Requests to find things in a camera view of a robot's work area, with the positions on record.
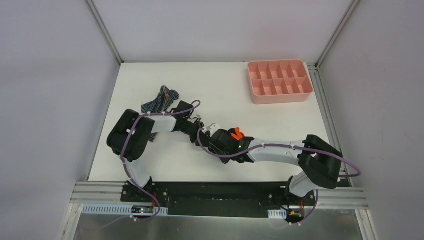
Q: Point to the white cable duct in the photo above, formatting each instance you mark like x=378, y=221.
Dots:
x=123, y=210
x=277, y=214

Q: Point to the pink divided organizer tray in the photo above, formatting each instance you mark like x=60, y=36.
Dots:
x=279, y=81

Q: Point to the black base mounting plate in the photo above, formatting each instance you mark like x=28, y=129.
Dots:
x=218, y=199

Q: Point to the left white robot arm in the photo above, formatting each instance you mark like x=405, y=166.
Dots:
x=131, y=134

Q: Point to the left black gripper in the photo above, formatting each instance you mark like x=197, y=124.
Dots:
x=197, y=135

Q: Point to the aluminium frame rail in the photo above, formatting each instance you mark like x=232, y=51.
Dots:
x=343, y=198

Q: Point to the striped blue underwear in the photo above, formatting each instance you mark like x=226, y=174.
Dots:
x=164, y=99

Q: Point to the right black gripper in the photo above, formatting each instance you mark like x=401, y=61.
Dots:
x=218, y=145

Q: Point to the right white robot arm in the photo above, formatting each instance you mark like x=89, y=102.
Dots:
x=319, y=161

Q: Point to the right white cable duct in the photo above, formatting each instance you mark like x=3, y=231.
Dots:
x=277, y=214

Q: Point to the navy orange underwear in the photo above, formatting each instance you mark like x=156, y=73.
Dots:
x=236, y=133

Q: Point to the left white cable duct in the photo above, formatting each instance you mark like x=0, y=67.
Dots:
x=123, y=210

